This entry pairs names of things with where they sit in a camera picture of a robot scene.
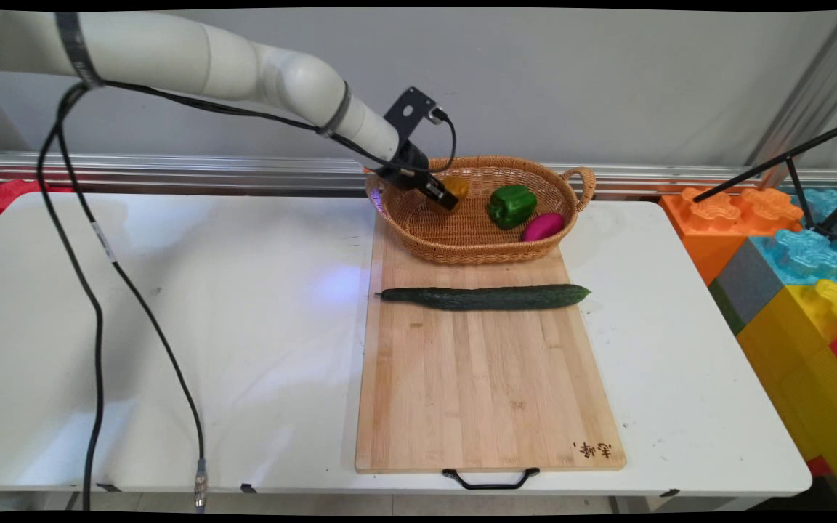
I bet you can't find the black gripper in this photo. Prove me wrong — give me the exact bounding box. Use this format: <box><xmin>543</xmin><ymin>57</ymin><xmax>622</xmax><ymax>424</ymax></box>
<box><xmin>377</xmin><ymin>142</ymin><xmax>460</xmax><ymax>212</ymax></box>

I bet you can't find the woven wicker basket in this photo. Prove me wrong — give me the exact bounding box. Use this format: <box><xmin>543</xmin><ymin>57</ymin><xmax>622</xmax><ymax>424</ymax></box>
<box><xmin>365</xmin><ymin>156</ymin><xmax>598</xmax><ymax>266</ymax></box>

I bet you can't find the green bell pepper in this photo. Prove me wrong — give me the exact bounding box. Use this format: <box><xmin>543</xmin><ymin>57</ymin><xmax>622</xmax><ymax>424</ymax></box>
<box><xmin>488</xmin><ymin>185</ymin><xmax>538</xmax><ymax>230</ymax></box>

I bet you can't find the magenta sweet potato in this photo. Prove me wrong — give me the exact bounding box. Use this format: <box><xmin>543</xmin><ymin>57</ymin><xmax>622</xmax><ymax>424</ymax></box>
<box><xmin>521</xmin><ymin>213</ymin><xmax>565</xmax><ymax>243</ymax></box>

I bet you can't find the long dark green cucumber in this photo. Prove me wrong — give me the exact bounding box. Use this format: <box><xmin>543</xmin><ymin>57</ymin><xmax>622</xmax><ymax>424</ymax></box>
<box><xmin>376</xmin><ymin>284</ymin><xmax>592</xmax><ymax>312</ymax></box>

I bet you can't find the wooden cutting board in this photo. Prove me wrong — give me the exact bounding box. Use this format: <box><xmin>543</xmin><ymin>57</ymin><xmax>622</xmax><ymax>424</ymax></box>
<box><xmin>355</xmin><ymin>214</ymin><xmax>627</xmax><ymax>474</ymax></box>

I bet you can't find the orange giant toy block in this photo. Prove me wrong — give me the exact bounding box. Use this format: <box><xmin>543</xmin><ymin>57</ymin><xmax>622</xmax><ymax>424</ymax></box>
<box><xmin>660</xmin><ymin>187</ymin><xmax>805</xmax><ymax>286</ymax></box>

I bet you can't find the grey giant toy block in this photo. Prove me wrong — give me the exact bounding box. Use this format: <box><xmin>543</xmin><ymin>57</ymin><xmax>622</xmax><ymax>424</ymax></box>
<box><xmin>707</xmin><ymin>239</ymin><xmax>787</xmax><ymax>337</ymax></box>

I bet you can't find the black tripod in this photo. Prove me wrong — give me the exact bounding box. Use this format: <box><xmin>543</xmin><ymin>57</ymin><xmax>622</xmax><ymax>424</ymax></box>
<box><xmin>692</xmin><ymin>116</ymin><xmax>837</xmax><ymax>245</ymax></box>

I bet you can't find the blue giant toy block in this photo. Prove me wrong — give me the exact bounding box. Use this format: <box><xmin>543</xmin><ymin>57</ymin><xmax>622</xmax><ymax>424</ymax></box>
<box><xmin>749</xmin><ymin>189</ymin><xmax>837</xmax><ymax>286</ymax></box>

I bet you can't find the yellow giant toy block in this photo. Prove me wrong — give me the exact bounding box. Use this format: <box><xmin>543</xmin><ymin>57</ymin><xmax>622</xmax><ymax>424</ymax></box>
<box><xmin>736</xmin><ymin>279</ymin><xmax>837</xmax><ymax>511</ymax></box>

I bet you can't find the red plastic block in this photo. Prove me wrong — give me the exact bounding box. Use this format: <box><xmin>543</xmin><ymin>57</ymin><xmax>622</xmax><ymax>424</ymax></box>
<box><xmin>0</xmin><ymin>179</ymin><xmax>75</xmax><ymax>220</ymax></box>

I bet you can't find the black cable strap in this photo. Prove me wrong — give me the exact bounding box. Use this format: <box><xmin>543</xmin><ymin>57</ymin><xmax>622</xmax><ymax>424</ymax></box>
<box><xmin>54</xmin><ymin>11</ymin><xmax>105</xmax><ymax>90</ymax></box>
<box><xmin>316</xmin><ymin>80</ymin><xmax>353</xmax><ymax>138</ymax></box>

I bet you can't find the thin black camera cable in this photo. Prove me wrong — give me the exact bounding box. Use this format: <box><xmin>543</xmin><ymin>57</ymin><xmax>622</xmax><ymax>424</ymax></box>
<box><xmin>36</xmin><ymin>78</ymin><xmax>458</xmax><ymax>511</ymax></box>

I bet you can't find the aluminium rail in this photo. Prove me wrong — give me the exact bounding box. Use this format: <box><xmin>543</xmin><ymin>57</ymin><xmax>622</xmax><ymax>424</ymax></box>
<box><xmin>0</xmin><ymin>151</ymin><xmax>837</xmax><ymax>198</ymax></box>

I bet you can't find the black cutting board handle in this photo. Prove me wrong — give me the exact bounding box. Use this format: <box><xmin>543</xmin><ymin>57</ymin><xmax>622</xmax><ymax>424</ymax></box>
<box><xmin>442</xmin><ymin>467</ymin><xmax>541</xmax><ymax>491</ymax></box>

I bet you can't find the black cable with metal plug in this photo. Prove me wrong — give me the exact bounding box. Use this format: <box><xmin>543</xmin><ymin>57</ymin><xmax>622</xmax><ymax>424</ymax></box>
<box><xmin>55</xmin><ymin>86</ymin><xmax>209</xmax><ymax>513</ymax></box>

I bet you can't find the slanted aluminium post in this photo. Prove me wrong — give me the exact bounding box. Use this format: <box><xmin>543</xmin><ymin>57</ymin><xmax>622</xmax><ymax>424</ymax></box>
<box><xmin>745</xmin><ymin>10</ymin><xmax>837</xmax><ymax>172</ymax></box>

